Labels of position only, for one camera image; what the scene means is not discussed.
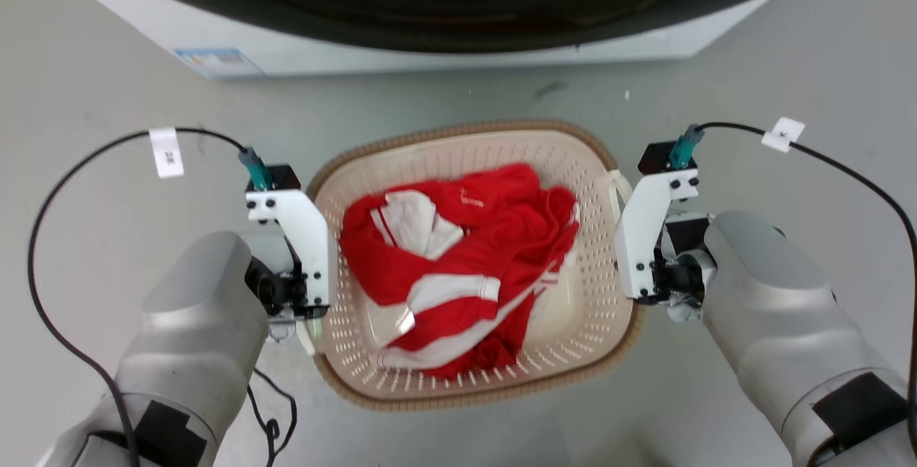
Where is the teal right cable plug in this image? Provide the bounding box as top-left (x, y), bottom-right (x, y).
top-left (668, 124), bottom-right (705, 169)

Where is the thin black looped cable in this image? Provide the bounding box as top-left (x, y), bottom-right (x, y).
top-left (246, 367), bottom-right (298, 467)

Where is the white washing machine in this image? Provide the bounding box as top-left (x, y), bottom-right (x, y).
top-left (32, 0), bottom-right (782, 81)

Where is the beige plastic laundry basket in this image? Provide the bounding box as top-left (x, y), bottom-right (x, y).
top-left (304, 120), bottom-right (645, 412)

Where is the teal cable plug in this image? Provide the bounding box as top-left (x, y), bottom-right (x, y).
top-left (239, 148), bottom-right (274, 191)
top-left (668, 124), bottom-right (705, 169)

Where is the dark round washing machine door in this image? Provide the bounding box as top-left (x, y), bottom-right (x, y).
top-left (57, 0), bottom-right (853, 54)

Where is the red and white garment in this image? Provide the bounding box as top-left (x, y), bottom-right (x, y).
top-left (339, 163), bottom-right (581, 380)

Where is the white printed cable tag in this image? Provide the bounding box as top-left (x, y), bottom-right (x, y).
top-left (149, 127), bottom-right (185, 179)

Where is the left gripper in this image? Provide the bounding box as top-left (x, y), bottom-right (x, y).
top-left (244, 229), bottom-right (332, 344)

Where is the teal left cable plug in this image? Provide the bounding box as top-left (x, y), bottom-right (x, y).
top-left (239, 148), bottom-right (274, 191)

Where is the white cable tag black mark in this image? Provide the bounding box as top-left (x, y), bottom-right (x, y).
top-left (762, 117), bottom-right (805, 153)

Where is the blue label sticker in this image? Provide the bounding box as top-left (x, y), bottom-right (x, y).
top-left (174, 48), bottom-right (264, 80)

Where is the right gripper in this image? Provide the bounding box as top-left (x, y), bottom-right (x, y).
top-left (636, 211), bottom-right (719, 323)

